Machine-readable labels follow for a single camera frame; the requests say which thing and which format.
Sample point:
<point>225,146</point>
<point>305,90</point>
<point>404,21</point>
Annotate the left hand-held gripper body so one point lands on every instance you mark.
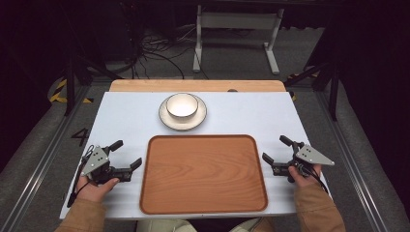
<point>96,161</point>

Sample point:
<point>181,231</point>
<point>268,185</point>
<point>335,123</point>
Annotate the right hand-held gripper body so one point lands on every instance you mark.
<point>311,155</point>

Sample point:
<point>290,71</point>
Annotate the person's right hand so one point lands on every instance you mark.
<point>306,181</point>

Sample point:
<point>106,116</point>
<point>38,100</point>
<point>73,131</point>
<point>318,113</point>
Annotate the person's left hand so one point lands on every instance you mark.
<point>93,191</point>

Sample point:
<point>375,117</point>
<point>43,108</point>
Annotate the white plate with dark rim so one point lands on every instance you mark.
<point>167,121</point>

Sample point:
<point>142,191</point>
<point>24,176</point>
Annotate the wooden tray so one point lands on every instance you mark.
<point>203,174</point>

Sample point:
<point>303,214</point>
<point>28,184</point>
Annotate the black tripod stand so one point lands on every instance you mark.
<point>70,83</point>
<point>332,87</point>

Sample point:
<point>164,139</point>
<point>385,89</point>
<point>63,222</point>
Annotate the white bowl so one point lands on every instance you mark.
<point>182,104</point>

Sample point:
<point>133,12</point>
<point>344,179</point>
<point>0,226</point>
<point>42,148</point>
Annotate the white metal stand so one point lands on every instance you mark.
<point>238,21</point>

